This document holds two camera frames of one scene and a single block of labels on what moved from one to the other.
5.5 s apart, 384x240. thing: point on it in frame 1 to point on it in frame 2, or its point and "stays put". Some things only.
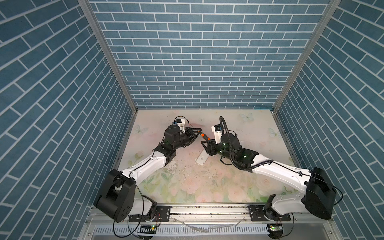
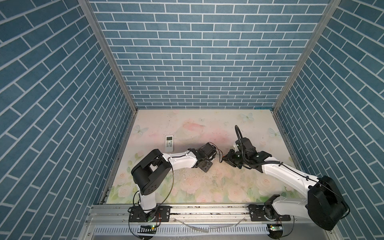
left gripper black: x=189 y=132 to x=210 y=164
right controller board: x=275 y=230 stays put
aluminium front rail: x=254 y=214 stays put
